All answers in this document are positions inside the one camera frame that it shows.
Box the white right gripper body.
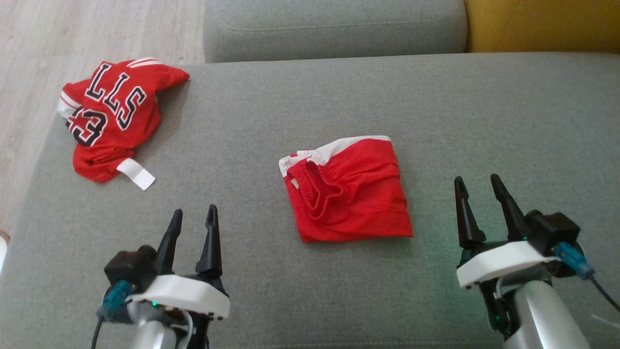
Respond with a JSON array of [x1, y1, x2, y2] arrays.
[[456, 240, 558, 341]]

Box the red numbered basketball jersey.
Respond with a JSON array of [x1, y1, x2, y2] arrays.
[[57, 57, 190, 191]]

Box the grey sofa chaise cushion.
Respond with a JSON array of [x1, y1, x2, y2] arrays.
[[0, 52, 620, 349]]

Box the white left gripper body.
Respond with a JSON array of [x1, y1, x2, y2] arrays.
[[127, 272, 231, 349]]

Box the yellow sofa back cushion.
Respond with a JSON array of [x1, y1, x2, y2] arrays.
[[464, 0, 620, 54]]

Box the white floor object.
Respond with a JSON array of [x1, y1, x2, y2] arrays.
[[0, 229, 10, 277]]

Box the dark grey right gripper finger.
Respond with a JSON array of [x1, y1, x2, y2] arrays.
[[490, 174, 532, 242], [454, 175, 487, 250]]

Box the red white-trimmed shorts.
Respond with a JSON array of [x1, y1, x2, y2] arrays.
[[279, 135, 414, 244]]

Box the left black cable teal plug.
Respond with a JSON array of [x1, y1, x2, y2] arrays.
[[91, 280, 132, 349]]

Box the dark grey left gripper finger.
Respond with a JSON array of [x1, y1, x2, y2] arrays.
[[155, 208, 184, 275], [195, 204, 223, 280]]

